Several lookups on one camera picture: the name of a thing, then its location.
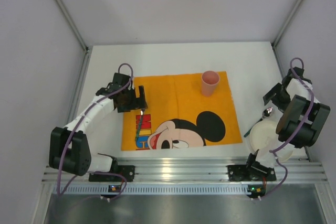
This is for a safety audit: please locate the green handled fork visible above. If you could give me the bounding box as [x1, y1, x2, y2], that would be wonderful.
[135, 109, 145, 142]

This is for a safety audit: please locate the green handled spoon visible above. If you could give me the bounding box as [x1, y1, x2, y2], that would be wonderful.
[244, 107, 274, 138]

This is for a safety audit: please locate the orange cartoon mouse placemat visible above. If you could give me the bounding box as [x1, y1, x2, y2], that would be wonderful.
[121, 71, 242, 151]

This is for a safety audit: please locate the pink plastic cup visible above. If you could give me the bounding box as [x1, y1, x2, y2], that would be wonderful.
[201, 71, 220, 97]

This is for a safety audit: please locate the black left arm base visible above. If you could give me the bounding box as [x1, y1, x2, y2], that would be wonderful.
[89, 165, 135, 182]

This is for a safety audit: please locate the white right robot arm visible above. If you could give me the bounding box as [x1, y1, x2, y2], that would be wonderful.
[246, 67, 330, 173]

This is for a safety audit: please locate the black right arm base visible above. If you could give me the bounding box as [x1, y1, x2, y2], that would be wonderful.
[227, 154, 277, 182]

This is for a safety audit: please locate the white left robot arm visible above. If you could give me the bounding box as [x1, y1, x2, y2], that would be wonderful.
[49, 83, 148, 176]

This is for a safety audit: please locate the cream round plate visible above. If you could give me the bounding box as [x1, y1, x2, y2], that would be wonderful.
[249, 120, 295, 168]

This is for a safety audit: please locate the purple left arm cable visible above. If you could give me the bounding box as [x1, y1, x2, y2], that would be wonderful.
[56, 62, 134, 201]

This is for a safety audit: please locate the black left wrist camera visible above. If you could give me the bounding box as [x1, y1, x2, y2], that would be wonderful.
[112, 72, 131, 87]

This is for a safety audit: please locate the left aluminium corner post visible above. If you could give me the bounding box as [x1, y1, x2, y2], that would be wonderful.
[36, 0, 90, 51]

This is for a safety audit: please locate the aluminium corner post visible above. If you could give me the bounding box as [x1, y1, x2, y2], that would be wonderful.
[271, 0, 322, 49]
[36, 0, 90, 51]

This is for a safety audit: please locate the aluminium mounting rail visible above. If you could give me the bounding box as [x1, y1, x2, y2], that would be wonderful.
[41, 157, 329, 184]

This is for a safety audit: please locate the right aluminium corner post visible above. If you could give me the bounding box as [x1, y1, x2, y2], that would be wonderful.
[271, 0, 322, 49]

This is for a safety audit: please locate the perforated metal cable tray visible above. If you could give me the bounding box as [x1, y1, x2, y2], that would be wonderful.
[52, 184, 266, 196]

